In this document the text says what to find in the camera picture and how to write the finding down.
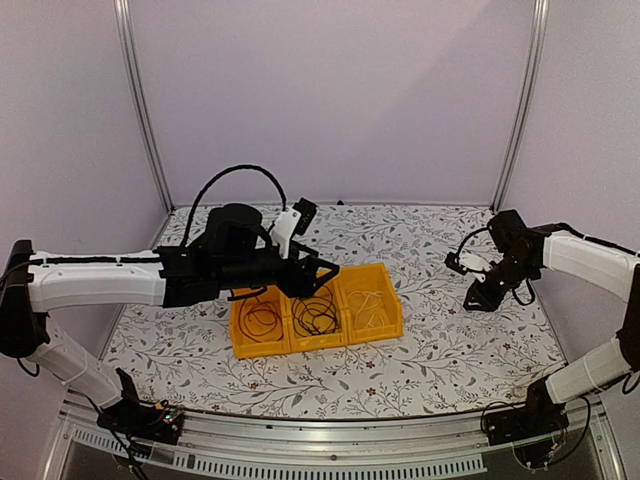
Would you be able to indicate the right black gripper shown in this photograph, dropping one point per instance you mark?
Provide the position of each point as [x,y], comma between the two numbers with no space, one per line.
[486,304]

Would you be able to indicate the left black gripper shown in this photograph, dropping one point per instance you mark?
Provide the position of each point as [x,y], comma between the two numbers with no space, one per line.
[306,286]

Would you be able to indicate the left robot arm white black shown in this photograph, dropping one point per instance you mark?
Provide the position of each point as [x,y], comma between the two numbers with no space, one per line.
[234,252]

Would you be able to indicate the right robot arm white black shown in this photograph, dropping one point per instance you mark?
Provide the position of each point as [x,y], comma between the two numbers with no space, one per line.
[526,252]

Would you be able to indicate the middle yellow plastic bin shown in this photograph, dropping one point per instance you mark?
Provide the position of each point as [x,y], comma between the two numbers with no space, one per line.
[317,322]

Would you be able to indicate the yellow plastic bin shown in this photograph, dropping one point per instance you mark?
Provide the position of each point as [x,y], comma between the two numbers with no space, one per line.
[373,307]
[317,322]
[258,323]

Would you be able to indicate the left yellow plastic bin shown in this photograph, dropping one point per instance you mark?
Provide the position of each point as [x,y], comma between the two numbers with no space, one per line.
[258,323]

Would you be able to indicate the right yellow plastic bin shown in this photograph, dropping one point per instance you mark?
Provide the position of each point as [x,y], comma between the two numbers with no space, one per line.
[373,307]

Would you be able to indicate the floral patterned table mat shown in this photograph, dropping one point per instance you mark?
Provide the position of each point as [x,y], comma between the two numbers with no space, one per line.
[447,360]

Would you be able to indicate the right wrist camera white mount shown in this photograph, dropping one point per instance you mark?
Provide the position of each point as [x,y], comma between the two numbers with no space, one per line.
[465,263]

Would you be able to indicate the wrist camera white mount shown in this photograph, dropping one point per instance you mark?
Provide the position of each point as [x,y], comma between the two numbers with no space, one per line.
[465,263]
[292,221]

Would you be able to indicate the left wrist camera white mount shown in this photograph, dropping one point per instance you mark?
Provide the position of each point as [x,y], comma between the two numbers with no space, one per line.
[292,221]

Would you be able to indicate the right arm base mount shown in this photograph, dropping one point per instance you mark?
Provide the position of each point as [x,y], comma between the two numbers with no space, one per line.
[504,423]

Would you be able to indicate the front aluminium rail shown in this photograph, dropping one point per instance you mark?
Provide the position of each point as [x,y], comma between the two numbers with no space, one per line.
[457,446]

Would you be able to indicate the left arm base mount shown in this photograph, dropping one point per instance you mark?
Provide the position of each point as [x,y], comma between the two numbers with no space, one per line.
[161,422]

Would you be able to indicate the right aluminium frame post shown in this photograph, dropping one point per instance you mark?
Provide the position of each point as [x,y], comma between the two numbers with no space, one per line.
[525,98]

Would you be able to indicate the aluminium frame post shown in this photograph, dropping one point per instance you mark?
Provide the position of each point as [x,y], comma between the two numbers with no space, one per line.
[525,98]
[124,23]

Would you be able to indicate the left aluminium frame post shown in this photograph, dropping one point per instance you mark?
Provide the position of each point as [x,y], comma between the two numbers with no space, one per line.
[124,23]

